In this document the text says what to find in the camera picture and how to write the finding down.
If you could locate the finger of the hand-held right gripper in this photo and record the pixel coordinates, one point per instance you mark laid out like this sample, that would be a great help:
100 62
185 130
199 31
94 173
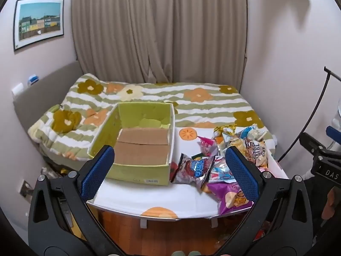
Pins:
311 141

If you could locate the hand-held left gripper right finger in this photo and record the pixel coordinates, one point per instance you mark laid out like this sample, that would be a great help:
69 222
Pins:
241 173

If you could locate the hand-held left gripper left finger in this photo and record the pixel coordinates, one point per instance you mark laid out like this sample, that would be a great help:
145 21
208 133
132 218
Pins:
97 172

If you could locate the orange snack packet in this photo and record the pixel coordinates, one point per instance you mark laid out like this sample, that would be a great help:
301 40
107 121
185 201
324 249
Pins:
235 145

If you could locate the green cardboard box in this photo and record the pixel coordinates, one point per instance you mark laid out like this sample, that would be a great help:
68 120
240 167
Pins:
138 174

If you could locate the pink snack packet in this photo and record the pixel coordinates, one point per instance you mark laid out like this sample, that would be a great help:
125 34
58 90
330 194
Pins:
208 145

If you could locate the person's right hand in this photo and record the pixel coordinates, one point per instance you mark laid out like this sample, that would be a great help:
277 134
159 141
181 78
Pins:
330 202

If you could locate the light blue candy packet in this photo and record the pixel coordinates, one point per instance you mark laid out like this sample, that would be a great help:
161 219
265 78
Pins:
219 172

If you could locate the brown lettered striped snack packet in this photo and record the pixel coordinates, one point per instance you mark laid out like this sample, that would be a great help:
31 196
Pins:
257 152

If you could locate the purple chips packet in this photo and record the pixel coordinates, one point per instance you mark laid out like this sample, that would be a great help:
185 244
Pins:
229 197

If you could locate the blue and white snack packet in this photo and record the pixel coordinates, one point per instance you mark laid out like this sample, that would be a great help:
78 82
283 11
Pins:
247 132

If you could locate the yellow foil snack packet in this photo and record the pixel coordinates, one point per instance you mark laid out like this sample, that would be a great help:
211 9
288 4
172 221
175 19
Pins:
223 131

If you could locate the dark red snack packet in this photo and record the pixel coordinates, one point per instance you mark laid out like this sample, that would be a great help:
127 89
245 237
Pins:
189 169

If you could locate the white orange-print tablecloth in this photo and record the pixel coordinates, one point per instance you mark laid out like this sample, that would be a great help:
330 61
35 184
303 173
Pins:
159 197

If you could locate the white table leg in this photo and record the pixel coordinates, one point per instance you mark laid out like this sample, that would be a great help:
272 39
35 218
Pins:
143 222

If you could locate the floral striped quilt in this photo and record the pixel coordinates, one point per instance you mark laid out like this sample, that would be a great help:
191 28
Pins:
202 98

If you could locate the grey headboard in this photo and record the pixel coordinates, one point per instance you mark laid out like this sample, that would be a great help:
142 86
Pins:
48 90

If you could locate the small blue white object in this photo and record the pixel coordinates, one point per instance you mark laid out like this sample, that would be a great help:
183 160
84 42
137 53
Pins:
33 80

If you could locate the beige curtain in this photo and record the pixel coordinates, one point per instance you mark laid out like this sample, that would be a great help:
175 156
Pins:
159 32

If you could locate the framed houses picture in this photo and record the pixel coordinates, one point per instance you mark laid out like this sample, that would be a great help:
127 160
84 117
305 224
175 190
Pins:
38 22

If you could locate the wall socket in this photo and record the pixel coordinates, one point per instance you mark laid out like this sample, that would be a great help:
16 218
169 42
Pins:
25 188

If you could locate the white wall switch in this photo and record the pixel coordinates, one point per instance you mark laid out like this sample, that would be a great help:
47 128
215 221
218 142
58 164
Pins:
17 89

